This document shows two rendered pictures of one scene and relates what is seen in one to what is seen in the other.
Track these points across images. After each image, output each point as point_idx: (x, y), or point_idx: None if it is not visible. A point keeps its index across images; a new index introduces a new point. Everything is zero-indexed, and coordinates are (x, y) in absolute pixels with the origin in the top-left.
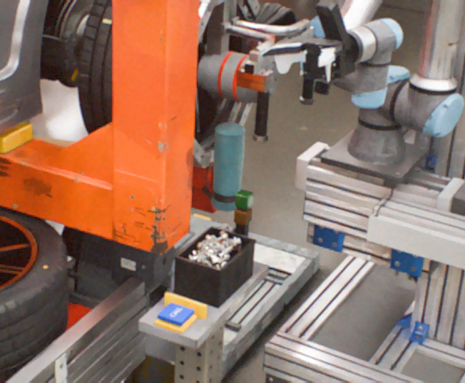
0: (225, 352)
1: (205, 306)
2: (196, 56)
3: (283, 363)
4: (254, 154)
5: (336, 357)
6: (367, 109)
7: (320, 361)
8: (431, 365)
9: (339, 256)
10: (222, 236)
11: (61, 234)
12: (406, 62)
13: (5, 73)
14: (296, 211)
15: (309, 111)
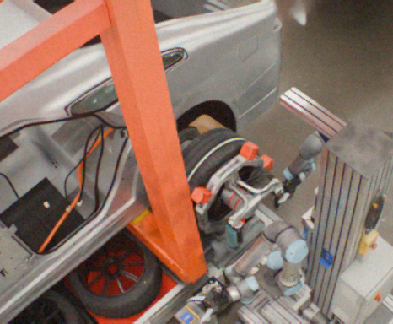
0: None
1: (198, 317)
2: (197, 231)
3: (243, 318)
4: (302, 136)
5: (262, 323)
6: (267, 270)
7: (255, 323)
8: None
9: None
10: (215, 283)
11: None
12: None
13: (130, 202)
14: (306, 189)
15: (343, 100)
